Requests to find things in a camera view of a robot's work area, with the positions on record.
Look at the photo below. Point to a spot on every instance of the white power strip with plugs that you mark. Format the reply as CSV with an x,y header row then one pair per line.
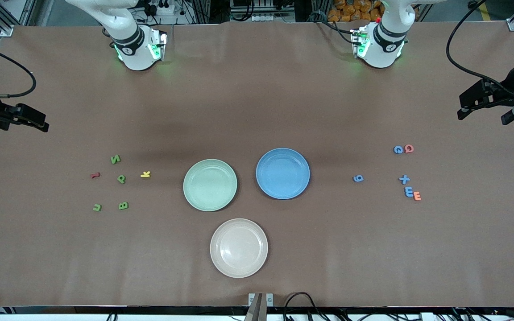
x,y
164,9

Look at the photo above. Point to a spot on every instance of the blue foam letter C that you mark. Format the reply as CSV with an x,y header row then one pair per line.
x,y
398,150

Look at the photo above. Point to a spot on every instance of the long white power strip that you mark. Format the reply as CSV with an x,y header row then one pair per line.
x,y
263,18

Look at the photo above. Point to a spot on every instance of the light green plate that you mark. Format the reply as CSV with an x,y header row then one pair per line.
x,y
210,185

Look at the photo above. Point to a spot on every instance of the orange foam letter E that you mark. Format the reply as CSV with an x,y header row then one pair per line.
x,y
417,195

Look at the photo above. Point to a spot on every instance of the green foam letter P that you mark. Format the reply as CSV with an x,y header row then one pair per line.
x,y
121,179

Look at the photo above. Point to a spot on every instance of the large table cover mat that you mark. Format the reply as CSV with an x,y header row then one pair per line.
x,y
257,111

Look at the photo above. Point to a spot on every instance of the green foam letter N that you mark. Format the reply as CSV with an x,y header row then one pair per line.
x,y
115,159

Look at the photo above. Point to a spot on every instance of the blue foam digit nine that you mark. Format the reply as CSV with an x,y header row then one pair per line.
x,y
358,179

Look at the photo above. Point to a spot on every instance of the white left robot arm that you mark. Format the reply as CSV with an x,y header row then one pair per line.
x,y
382,55

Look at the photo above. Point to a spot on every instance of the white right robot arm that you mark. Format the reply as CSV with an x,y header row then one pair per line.
x,y
138,58

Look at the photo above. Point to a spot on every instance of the red foam letter Q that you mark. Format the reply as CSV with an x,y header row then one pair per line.
x,y
409,148

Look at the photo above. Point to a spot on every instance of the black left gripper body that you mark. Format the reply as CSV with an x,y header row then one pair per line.
x,y
505,95

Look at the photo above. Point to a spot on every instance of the pile of orange balls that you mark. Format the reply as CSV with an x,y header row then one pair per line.
x,y
350,11

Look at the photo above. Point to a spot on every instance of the blue foam letter E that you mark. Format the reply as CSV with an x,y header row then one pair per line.
x,y
408,191

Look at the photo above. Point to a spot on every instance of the blue plate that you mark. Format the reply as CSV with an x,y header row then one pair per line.
x,y
283,173

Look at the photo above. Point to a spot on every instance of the beige plate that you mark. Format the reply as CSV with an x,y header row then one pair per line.
x,y
239,248

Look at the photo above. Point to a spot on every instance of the blue foam letter X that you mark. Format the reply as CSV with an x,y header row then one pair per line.
x,y
404,179

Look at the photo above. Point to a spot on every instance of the grey metal camera bracket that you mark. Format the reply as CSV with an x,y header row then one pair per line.
x,y
257,307

